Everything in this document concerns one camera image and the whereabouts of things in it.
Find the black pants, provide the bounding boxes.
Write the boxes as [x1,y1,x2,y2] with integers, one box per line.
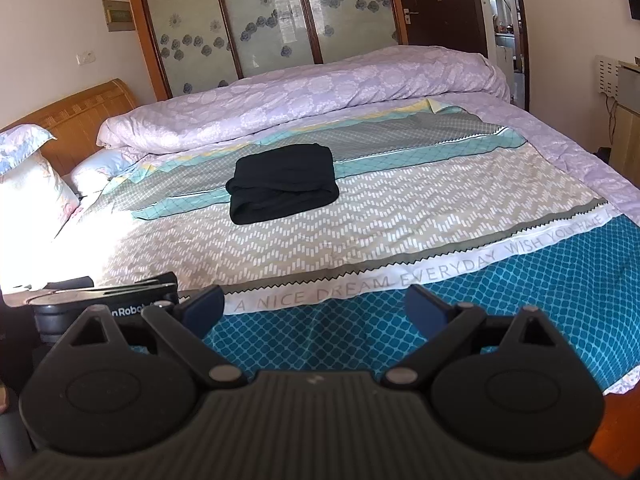
[226,143,340,226]

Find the floral pastel pillow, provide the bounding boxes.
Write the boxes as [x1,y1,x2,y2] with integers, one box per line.
[0,124,79,289]

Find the patterned teal bed sheet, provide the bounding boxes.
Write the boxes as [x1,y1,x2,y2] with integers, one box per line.
[2,93,639,388]

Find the light blue pillow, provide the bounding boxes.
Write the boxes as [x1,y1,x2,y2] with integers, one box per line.
[63,148,134,197]

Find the wooden bed headboard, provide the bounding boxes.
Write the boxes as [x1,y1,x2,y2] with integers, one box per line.
[1,78,139,176]

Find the wooden dresser with grey drawer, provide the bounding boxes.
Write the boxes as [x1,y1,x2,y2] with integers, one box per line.
[610,62,640,186]

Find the lilac rolled duvet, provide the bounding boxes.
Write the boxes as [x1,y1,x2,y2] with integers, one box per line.
[96,46,510,155]

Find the frosted floral wardrobe doors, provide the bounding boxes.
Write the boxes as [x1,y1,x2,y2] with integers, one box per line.
[130,0,406,100]

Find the dark wooden door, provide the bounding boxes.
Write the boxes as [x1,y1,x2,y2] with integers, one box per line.
[400,0,488,55]

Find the white wall socket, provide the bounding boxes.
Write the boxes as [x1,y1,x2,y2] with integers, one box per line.
[76,51,96,66]

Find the white wall router panel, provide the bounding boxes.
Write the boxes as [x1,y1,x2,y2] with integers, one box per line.
[596,55,620,99]

